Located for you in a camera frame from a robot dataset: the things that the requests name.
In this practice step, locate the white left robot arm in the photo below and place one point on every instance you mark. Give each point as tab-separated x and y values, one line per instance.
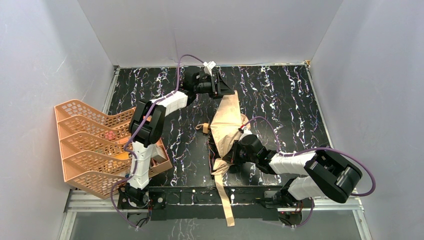
147	124

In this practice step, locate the aluminium frame rail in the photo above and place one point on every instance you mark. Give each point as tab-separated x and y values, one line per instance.
79	201

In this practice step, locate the orange plastic file organizer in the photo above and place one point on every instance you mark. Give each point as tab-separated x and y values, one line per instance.
92	146

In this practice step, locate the grey box in organizer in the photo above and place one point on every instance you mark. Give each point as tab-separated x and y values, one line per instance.
159	154

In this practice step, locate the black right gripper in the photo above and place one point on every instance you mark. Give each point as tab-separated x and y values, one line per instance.
236	156

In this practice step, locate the beige and black folding umbrella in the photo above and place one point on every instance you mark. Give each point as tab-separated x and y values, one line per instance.
225	130

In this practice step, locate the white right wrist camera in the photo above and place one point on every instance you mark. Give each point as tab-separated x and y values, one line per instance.
245	131

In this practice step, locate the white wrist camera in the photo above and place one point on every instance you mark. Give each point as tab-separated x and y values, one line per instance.
208	67
245	131

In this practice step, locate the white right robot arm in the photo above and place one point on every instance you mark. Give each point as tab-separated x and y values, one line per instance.
321	173

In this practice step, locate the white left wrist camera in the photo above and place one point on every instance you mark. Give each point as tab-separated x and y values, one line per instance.
208	67

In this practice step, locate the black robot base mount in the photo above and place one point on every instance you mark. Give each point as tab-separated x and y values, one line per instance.
245	202

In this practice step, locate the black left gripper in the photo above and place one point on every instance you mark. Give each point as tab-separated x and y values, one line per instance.
214	85

